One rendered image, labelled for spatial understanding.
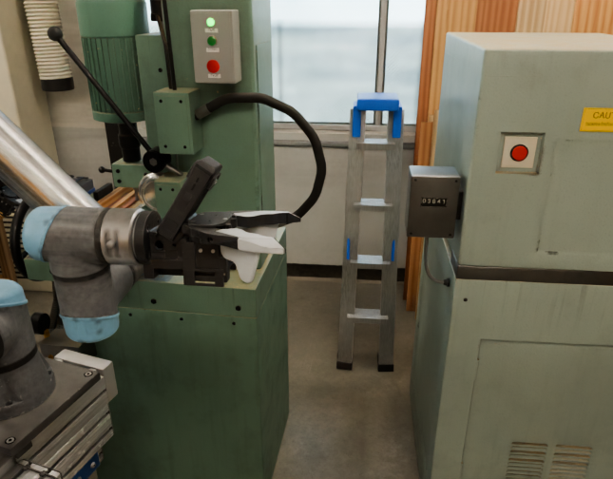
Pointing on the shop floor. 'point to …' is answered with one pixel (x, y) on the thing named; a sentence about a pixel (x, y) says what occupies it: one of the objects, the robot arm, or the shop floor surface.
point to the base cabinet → (199, 392)
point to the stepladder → (385, 316)
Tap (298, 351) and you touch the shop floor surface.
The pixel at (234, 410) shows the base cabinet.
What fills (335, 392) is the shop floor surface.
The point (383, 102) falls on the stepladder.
